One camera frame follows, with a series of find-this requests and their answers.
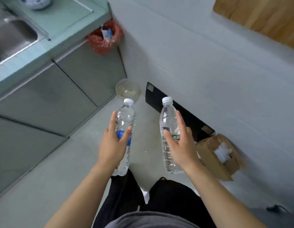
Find wooden door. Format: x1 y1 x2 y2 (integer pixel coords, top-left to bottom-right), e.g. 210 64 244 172
213 0 294 51

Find green label water bottle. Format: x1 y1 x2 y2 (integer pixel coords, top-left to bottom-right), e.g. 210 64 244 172
159 96 185 174

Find grey shirt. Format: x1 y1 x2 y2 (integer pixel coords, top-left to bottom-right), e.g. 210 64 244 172
105 211 201 228

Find blue label water bottle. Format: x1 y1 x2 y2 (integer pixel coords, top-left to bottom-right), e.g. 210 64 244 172
113 98 137 177

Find person's right forearm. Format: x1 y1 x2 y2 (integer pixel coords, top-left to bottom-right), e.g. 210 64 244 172
184 161 267 228

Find steel kitchen sink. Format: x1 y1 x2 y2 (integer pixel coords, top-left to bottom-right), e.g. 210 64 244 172
0 7 51 67

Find person's left hand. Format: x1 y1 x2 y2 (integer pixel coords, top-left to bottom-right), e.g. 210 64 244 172
97 111 133 168

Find brown cardboard box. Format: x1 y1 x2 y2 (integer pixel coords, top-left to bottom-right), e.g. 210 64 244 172
195 133 247 182

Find red plastic bag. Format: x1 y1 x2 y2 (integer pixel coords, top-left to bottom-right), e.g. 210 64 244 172
87 19 124 55

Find black cable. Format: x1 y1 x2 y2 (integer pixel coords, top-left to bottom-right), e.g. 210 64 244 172
266 204 291 214

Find grey metal cabinet door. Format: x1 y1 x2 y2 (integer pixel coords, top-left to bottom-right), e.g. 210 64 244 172
54 40 127 108
0 116 67 200
0 61 99 137

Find clear plastic wrapping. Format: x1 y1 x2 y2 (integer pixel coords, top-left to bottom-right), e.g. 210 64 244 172
214 143 233 164

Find black trousers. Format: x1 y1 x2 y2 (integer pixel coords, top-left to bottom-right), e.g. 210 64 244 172
92 169 217 228

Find white and blue carton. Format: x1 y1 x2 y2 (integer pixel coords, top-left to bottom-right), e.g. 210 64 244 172
101 25 113 41

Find blue and white ceramic bowl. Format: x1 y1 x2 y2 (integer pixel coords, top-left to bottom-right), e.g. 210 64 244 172
20 0 53 10

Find black flat panel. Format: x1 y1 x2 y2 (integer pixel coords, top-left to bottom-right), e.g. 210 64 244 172
146 82 215 143

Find clear plastic food bowl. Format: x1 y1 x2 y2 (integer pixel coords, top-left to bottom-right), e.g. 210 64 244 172
115 78 141 104

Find person's right hand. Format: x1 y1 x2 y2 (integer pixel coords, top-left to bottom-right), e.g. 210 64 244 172
163 110 201 173

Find person's left forearm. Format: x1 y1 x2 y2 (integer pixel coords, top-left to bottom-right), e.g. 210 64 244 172
44 162 120 228

